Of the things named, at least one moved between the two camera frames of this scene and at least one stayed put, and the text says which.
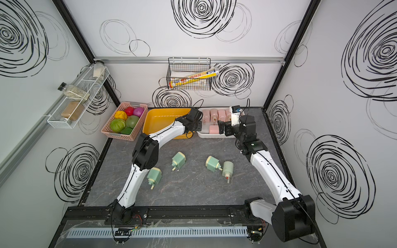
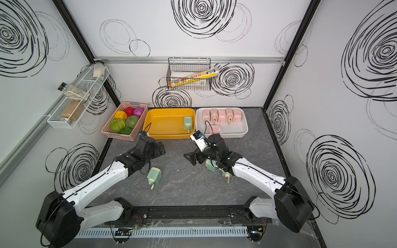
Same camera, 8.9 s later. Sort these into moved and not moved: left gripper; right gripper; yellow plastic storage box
Moved: right gripper; left gripper
Not moved: yellow plastic storage box
